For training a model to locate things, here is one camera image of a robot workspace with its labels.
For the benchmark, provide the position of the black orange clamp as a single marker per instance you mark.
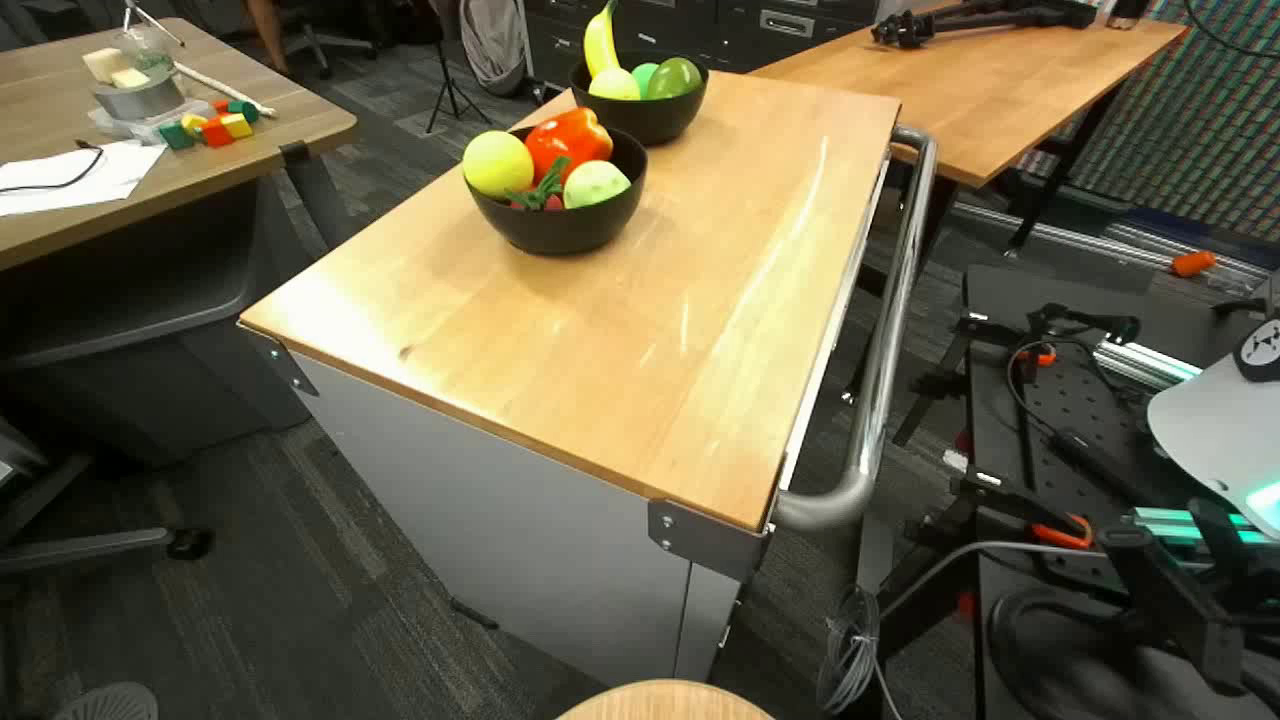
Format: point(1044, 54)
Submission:
point(1028, 360)

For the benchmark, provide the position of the yellow plastic banana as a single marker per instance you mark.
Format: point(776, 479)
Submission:
point(600, 40)

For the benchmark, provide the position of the silver aluminium bar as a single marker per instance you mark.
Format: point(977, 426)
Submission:
point(1147, 360)

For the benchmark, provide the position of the black equipment case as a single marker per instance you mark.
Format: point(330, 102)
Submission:
point(744, 25)

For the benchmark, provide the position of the bright green round fruit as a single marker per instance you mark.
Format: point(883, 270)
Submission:
point(645, 78)

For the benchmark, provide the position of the round wooden stool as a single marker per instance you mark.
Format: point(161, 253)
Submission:
point(665, 702)

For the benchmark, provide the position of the white tool cart cabinet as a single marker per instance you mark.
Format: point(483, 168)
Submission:
point(505, 534)

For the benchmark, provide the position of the grey rounded object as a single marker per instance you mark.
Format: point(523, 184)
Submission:
point(105, 702)

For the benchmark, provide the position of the pale green fruit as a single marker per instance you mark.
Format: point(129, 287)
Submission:
point(597, 182)

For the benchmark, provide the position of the person leg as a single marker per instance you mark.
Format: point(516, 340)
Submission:
point(265, 30)

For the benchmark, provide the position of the clear container yellow notes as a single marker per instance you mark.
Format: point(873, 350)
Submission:
point(127, 97)

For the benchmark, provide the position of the yellow toy block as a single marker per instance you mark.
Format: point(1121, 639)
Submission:
point(239, 125)

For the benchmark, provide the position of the dotted fabric partition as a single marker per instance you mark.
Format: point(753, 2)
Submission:
point(1186, 123)

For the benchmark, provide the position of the white rod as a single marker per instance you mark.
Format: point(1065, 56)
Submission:
point(226, 89)

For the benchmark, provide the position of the clear plastic cup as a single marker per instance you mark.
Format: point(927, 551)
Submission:
point(149, 44)

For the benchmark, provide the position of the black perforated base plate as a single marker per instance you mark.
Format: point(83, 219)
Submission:
point(1081, 426)

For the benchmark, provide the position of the red toy block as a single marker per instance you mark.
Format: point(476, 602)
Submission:
point(214, 134)

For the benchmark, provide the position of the green toy block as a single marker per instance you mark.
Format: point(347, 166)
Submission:
point(177, 134)

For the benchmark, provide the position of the wooden office desk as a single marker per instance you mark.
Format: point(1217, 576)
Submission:
point(961, 93)
point(55, 93)

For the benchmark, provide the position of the black round bowl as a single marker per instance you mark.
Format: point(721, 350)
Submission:
point(655, 123)
point(563, 234)

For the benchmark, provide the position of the black light stand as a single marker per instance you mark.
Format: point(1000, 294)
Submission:
point(444, 72)

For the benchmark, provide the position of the white paper sheet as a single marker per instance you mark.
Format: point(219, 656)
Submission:
point(83, 182)

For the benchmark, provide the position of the grey office chair base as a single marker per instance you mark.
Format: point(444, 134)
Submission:
point(83, 544)

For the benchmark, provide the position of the aluminium floor rail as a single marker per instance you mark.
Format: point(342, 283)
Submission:
point(1104, 246)

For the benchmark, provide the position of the olive green pear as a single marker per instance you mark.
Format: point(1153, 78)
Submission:
point(681, 72)

